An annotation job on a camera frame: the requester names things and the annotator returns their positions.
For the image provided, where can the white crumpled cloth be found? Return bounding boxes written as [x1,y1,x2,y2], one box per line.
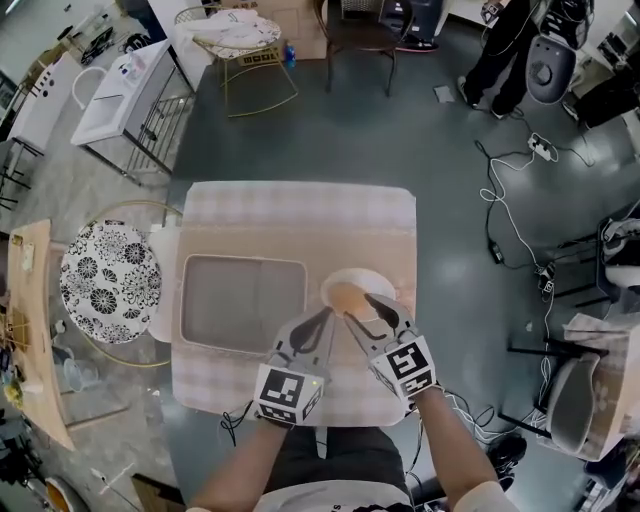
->
[191,9,283,50]

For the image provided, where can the white sink cabinet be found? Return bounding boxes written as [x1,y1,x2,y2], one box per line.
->
[70,39,197,187]

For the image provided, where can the clear plastic water jug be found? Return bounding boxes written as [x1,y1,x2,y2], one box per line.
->
[63,356,97,392]

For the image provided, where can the white rectangular tray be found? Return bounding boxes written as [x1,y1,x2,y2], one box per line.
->
[179,253,309,352]

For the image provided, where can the black bag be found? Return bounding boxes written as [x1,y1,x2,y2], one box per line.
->
[486,435,529,477]

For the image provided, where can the beige table mat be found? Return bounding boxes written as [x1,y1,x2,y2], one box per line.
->
[171,226,417,362]

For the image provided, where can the table with checkered cloth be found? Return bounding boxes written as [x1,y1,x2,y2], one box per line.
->
[169,180,418,428]

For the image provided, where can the white counter with holes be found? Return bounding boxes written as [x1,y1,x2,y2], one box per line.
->
[9,49,84,152]

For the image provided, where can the gold wire basket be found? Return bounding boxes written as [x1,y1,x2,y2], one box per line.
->
[0,309,32,347]

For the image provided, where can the person's white printed shirt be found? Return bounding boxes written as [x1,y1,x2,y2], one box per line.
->
[251,478,517,512]

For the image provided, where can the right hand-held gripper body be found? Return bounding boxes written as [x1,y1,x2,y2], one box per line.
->
[368,324,438,402]

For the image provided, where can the black cable with adapter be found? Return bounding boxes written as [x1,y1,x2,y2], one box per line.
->
[473,139,542,272]

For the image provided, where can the white round plate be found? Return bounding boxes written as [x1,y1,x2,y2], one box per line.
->
[319,267,397,322]

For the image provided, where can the cloth-draped cardboard box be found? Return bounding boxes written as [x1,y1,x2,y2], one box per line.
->
[561,311,640,462]

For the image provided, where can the white black pod device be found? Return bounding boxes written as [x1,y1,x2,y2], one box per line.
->
[597,215,640,290]

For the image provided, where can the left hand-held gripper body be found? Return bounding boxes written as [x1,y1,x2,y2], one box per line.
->
[253,351,330,430]

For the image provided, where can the person's dark trousers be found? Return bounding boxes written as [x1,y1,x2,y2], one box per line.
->
[264,424,412,497]

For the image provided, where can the orange bread roll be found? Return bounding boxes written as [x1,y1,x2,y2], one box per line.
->
[326,283,383,319]

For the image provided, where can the person's left forearm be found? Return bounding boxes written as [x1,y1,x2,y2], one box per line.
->
[186,422,292,512]

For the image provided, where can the black folded cart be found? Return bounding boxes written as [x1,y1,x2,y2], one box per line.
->
[79,25,116,67]

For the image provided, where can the brown chair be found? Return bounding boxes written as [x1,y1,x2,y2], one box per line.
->
[314,0,417,97]

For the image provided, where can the white power cable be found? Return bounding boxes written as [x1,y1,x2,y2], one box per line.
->
[479,149,557,282]

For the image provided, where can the gold wire chair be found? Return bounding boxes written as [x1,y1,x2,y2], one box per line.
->
[174,5,302,120]

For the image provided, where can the bundle of white cables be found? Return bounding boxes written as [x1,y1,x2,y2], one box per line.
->
[439,389,552,442]

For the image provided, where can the grey shell chair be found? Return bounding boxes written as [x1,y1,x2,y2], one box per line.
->
[497,336,610,452]

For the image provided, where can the floral gold-frame chair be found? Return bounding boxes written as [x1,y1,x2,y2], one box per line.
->
[59,199,186,370]

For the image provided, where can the small black white floor device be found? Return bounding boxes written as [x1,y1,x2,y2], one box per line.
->
[536,264,557,297]

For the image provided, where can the light wooden side table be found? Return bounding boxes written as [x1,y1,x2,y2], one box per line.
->
[6,218,77,452]

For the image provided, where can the white hoop chair back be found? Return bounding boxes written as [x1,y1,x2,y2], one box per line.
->
[71,66,109,110]

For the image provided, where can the white power strip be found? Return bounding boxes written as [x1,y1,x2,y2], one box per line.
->
[527,131,560,164]

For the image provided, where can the black print cardboard box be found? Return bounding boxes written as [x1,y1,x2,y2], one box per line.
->
[234,46,282,69]

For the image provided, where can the grey white pod device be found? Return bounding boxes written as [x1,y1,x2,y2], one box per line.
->
[525,33,578,107]

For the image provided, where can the person's right forearm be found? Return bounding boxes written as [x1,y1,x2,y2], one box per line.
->
[411,387,507,512]

